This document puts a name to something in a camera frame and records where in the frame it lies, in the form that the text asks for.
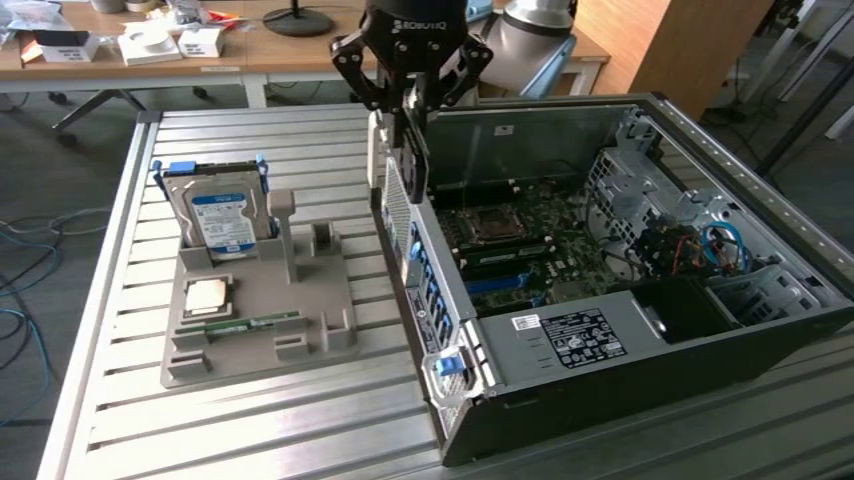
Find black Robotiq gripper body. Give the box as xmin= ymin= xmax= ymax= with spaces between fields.
xmin=359 ymin=0 xmax=470 ymax=110

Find black Nvidia graphics card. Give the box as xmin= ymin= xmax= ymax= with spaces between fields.
xmin=398 ymin=74 xmax=433 ymax=204

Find black round lamp base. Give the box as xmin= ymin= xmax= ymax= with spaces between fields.
xmin=262 ymin=0 xmax=335 ymax=38

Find orange red packets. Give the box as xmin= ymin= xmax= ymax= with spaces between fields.
xmin=206 ymin=7 xmax=259 ymax=31

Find small white labelled box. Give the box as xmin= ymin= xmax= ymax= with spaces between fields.
xmin=178 ymin=27 xmax=226 ymax=59

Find clear bag of parts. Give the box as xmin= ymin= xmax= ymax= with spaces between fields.
xmin=163 ymin=0 xmax=209 ymax=26

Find white tape roll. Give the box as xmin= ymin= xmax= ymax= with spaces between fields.
xmin=126 ymin=25 xmax=173 ymax=51

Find flat white box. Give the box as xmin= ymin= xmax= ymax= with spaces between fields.
xmin=118 ymin=22 xmax=183 ymax=67

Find metal CPU socket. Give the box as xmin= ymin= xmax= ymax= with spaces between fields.
xmin=466 ymin=207 xmax=529 ymax=241

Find wooden cabinet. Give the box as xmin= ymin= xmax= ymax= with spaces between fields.
xmin=573 ymin=0 xmax=780 ymax=121

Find hard disk with blue carrier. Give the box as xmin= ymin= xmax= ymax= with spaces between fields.
xmin=151 ymin=153 xmax=279 ymax=261

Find black RAM slot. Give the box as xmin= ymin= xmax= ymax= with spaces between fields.
xmin=464 ymin=252 xmax=557 ymax=267
xmin=460 ymin=242 xmax=553 ymax=256

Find green motherboard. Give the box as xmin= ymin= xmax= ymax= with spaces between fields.
xmin=433 ymin=184 xmax=642 ymax=319

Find white box with black lid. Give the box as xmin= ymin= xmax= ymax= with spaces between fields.
xmin=33 ymin=29 xmax=102 ymax=64

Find blue expansion slot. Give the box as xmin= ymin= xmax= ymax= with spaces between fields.
xmin=466 ymin=273 xmax=534 ymax=297

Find grey plastic parts rack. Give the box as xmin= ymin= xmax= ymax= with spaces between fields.
xmin=159 ymin=189 xmax=362 ymax=390

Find silver finned heat sink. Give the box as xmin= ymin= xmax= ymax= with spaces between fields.
xmin=558 ymin=280 xmax=598 ymax=303

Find clear plastic bags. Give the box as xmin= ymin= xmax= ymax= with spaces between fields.
xmin=0 ymin=0 xmax=75 ymax=31

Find silver CPU chip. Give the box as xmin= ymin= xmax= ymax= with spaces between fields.
xmin=183 ymin=278 xmax=235 ymax=317

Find green RAM stick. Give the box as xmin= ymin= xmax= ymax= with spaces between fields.
xmin=199 ymin=312 xmax=302 ymax=336

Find grey power supply unit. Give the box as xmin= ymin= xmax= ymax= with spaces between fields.
xmin=477 ymin=292 xmax=669 ymax=386

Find silver metal disk bay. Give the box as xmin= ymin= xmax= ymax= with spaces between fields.
xmin=706 ymin=264 xmax=823 ymax=326

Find black open PC case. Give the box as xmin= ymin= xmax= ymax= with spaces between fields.
xmin=369 ymin=92 xmax=854 ymax=469

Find black wire bundle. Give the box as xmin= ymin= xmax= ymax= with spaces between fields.
xmin=633 ymin=224 xmax=702 ymax=277

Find red orange wire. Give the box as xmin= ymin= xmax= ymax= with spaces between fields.
xmin=672 ymin=233 xmax=697 ymax=275

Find blue disk wire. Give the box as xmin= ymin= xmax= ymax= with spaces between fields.
xmin=700 ymin=219 xmax=756 ymax=276

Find white floor cable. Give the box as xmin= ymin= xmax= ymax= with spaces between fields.
xmin=0 ymin=207 xmax=113 ymax=236

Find dark metal post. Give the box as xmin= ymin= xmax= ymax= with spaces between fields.
xmin=760 ymin=59 xmax=854 ymax=175

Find blue floor cable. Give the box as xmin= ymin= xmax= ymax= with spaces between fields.
xmin=0 ymin=219 xmax=62 ymax=426

